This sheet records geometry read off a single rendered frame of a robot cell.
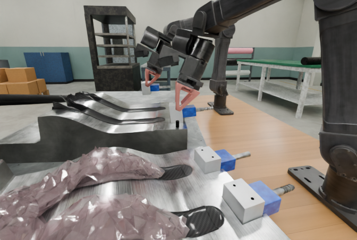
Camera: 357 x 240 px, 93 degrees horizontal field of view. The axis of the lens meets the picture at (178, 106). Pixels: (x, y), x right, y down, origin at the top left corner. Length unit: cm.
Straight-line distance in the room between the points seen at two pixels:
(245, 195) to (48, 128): 47
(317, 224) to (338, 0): 36
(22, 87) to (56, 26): 349
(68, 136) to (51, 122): 5
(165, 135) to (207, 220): 23
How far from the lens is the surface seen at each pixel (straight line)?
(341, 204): 46
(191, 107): 49
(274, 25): 820
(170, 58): 47
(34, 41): 835
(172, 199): 31
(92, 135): 50
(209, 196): 32
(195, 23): 47
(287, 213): 42
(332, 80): 39
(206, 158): 35
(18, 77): 531
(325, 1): 37
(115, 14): 446
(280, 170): 52
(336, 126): 40
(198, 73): 47
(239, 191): 30
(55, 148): 56
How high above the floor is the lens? 108
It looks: 18 degrees down
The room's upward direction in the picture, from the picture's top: straight up
